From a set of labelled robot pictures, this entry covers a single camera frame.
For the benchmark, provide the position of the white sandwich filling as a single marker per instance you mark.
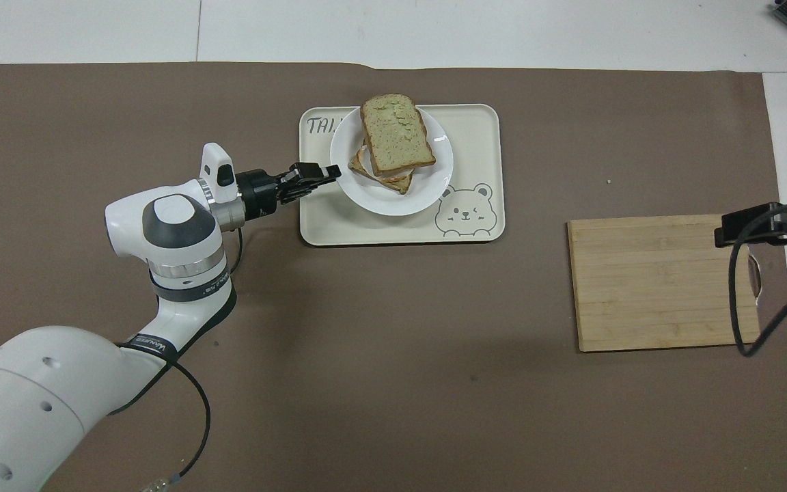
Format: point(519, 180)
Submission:
point(358, 161)

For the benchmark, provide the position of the cream tray with bear print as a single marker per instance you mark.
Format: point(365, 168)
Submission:
point(380, 229)

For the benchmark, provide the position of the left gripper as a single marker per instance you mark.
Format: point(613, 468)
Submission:
point(257, 194)

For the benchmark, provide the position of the wooden cutting board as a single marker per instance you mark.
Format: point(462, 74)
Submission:
point(653, 287)

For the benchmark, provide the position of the white round plate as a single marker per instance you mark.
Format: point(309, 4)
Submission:
point(380, 199)

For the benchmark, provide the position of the toasted bread slice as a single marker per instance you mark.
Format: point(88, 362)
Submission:
point(397, 133)
point(399, 183)

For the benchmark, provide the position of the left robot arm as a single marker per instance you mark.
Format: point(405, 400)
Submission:
point(31, 396)

